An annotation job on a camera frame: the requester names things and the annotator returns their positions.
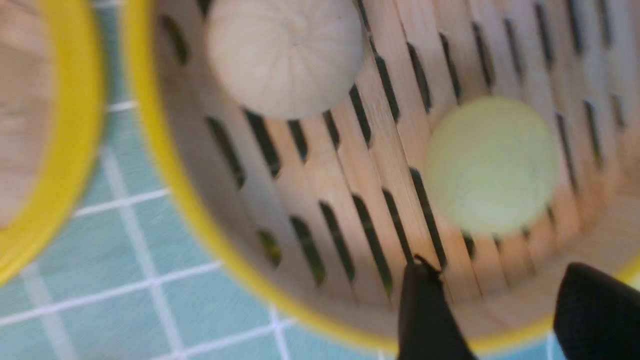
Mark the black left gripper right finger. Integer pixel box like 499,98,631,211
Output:
553,262,640,360

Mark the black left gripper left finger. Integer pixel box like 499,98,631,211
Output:
397,255,477,360

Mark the pale yellow bun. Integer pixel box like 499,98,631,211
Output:
423,96,559,236

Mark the white bun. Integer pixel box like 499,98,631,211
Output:
205,0,365,120

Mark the bamboo steamer tray yellow rim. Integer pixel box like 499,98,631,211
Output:
123,0,639,355

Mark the woven bamboo steamer lid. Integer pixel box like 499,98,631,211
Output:
0,0,106,285

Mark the green checkered tablecloth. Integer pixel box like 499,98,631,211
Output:
1,0,564,360

